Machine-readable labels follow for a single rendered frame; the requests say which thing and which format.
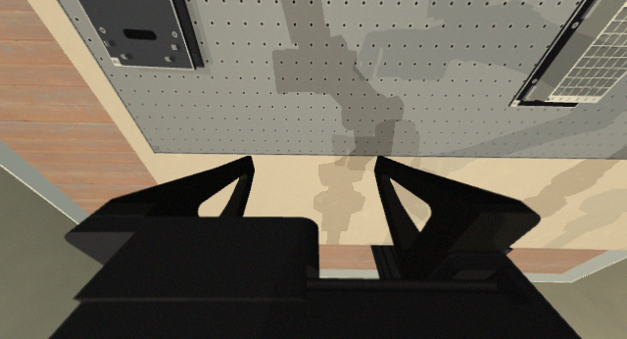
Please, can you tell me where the black rectangular frame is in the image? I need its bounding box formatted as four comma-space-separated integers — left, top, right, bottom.
509, 0, 602, 108

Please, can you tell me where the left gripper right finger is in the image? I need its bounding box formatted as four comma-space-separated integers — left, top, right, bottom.
374, 156, 541, 279

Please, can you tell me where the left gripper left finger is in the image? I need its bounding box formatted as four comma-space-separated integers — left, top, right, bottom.
92, 156, 255, 217

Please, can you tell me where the cream grid rack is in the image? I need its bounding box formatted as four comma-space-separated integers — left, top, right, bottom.
529, 0, 627, 103

